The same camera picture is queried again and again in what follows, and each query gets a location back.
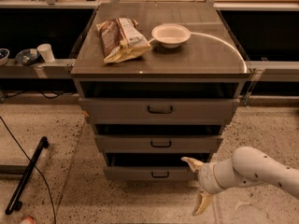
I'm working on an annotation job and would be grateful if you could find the black floor cable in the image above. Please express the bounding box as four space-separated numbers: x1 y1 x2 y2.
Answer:
0 117 57 224

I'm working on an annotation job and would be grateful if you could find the brown chip bag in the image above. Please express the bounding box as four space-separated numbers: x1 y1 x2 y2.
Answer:
96 18 151 63

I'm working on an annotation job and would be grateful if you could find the grey drawer cabinet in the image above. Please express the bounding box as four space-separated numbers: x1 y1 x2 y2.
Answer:
69 1 252 183

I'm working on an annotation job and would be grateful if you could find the black metal bar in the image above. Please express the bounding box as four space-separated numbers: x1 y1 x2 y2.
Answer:
1 136 49 215

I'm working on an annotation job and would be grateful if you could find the grey metal shelf rail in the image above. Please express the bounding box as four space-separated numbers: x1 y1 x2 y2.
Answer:
0 59 75 79

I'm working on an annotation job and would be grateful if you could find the grey middle drawer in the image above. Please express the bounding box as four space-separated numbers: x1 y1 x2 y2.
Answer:
95 135 223 153

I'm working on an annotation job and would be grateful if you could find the grey drawer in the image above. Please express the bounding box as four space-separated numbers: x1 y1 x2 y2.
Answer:
79 98 239 125
104 153 211 181
95 135 223 153

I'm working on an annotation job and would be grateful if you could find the white paper cup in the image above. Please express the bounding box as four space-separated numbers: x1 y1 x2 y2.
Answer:
37 44 55 63

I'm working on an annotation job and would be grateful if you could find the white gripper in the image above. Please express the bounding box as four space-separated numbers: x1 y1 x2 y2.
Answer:
181 157 223 216

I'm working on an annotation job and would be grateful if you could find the white paper bowl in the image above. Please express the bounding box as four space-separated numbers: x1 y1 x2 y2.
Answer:
151 23 191 49

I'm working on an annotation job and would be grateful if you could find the dark blue bowl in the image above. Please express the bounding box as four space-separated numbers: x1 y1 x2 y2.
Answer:
15 49 40 65

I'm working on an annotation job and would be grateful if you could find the grey top drawer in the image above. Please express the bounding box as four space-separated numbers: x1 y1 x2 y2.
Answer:
79 98 239 125

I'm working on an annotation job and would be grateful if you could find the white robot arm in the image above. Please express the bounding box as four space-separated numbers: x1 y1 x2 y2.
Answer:
181 147 299 216

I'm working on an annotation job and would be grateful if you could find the red white object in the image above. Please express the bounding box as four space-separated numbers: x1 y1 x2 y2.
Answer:
20 217 36 224

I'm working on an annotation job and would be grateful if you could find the blue white bowl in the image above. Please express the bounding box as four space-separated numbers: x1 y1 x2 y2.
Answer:
0 49 9 66

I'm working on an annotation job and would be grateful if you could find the grey bottom drawer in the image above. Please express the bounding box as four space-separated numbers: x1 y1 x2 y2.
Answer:
104 153 211 181

